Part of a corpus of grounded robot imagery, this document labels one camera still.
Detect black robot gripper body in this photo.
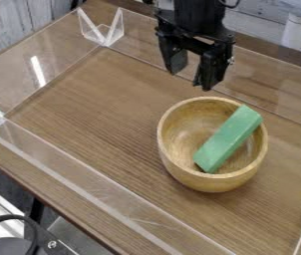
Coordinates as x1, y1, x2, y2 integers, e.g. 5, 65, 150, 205
154, 0, 237, 57

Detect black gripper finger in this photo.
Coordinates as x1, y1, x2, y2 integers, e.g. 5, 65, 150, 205
157, 33, 188, 75
193, 49, 229, 91

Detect green rectangular block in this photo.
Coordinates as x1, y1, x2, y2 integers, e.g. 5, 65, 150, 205
193, 105, 263, 174

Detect brown wooden bowl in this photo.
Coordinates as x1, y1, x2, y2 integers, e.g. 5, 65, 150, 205
157, 97, 269, 193

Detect clear acrylic tray walls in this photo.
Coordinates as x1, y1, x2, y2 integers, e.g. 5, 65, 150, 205
0, 2, 301, 255

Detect black table leg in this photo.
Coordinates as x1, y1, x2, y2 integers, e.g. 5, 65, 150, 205
30, 198, 46, 224

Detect black cable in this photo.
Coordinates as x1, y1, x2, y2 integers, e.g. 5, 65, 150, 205
0, 214, 42, 255

